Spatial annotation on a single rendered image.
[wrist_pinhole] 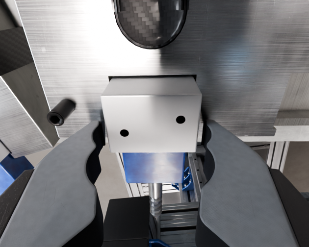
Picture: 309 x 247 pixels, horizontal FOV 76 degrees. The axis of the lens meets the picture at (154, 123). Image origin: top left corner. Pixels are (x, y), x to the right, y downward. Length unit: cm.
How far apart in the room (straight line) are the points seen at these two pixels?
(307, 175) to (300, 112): 157
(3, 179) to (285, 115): 26
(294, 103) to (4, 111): 24
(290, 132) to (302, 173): 143
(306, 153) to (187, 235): 123
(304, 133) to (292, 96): 12
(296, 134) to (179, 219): 32
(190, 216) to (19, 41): 45
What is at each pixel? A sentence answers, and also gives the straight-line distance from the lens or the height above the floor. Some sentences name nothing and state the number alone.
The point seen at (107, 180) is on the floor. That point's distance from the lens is 152.
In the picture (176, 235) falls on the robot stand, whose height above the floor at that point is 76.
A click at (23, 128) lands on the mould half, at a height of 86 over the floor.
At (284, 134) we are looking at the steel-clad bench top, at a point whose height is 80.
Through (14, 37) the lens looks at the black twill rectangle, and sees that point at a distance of 22.
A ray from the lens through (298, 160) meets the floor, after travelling 162.
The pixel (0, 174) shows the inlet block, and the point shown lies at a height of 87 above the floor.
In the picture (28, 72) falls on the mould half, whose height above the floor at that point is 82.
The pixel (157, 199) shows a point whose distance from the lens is 18.
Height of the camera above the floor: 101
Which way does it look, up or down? 59 degrees down
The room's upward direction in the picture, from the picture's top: 178 degrees counter-clockwise
